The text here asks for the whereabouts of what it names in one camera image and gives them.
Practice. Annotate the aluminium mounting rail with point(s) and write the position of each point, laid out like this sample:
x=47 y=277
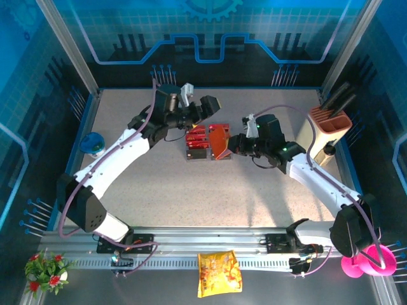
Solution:
x=206 y=235

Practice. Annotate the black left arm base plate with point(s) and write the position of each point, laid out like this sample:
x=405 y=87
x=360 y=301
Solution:
x=143 y=239

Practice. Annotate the pink plastic goblet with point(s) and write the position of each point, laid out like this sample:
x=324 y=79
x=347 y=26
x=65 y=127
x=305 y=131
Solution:
x=378 y=263

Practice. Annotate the small black-capped bottle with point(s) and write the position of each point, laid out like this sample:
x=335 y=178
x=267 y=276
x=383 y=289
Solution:
x=329 y=148

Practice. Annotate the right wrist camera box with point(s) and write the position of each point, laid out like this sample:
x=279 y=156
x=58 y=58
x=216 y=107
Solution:
x=251 y=125

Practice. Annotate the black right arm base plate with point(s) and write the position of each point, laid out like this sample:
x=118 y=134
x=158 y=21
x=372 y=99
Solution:
x=276 y=241

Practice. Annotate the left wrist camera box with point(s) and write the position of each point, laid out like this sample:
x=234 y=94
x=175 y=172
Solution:
x=186 y=93

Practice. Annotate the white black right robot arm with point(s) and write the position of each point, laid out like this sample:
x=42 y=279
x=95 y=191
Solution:
x=318 y=181

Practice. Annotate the orange card holder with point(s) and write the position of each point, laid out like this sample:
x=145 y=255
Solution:
x=217 y=139

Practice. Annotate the white cup blue lid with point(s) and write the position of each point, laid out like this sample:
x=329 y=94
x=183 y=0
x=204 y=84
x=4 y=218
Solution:
x=93 y=144

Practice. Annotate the aluminium frame post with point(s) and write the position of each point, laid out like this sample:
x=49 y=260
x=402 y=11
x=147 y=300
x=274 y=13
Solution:
x=349 y=41
x=70 y=51

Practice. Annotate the red credit card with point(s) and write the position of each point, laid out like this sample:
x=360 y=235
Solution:
x=197 y=145
x=197 y=138

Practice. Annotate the beige knife block orange top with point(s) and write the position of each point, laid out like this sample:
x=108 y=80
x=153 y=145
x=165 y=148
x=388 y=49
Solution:
x=314 y=136

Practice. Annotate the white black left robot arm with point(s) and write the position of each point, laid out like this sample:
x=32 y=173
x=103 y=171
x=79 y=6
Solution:
x=111 y=165

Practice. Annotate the black credit card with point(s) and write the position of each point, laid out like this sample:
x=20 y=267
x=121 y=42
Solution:
x=197 y=155
x=222 y=158

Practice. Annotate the artificial plant red flowers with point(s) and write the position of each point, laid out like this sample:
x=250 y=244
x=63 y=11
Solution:
x=47 y=273

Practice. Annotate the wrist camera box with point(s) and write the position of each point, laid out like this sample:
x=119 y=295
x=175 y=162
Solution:
x=251 y=125
x=186 y=93

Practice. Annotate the red snack packets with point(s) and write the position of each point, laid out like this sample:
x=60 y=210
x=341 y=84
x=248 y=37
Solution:
x=219 y=126
x=197 y=132

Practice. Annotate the yellow snack bag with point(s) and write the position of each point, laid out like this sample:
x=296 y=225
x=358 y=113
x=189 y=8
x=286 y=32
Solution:
x=219 y=273

